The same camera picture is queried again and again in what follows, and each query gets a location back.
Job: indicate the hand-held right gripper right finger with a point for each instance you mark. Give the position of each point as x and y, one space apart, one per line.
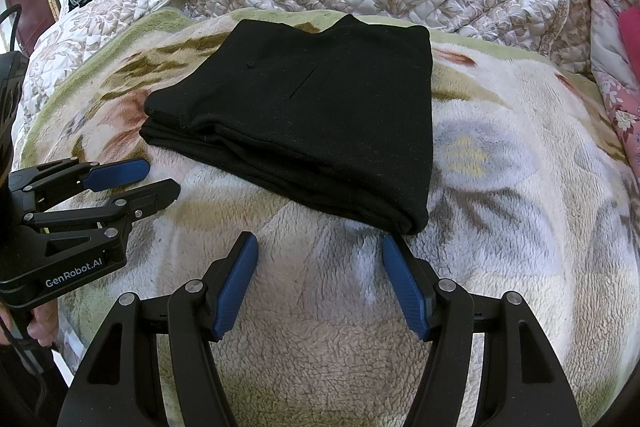
405 292

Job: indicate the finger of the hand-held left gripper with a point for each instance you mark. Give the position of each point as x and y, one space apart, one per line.
150 197
120 172

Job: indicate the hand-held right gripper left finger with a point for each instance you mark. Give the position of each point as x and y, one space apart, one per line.
235 292

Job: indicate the black pants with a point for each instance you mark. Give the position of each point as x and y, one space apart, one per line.
325 107

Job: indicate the person's left hand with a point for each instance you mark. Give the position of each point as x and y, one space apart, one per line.
45 322

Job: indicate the floral fleece blanket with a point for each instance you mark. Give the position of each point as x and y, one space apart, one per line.
500 207

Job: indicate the dark red wooden panel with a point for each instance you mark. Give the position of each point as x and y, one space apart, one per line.
30 2

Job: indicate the pink floral pillow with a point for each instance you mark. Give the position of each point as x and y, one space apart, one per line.
612 97

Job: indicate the red cloth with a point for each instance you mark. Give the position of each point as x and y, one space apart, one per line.
631 37

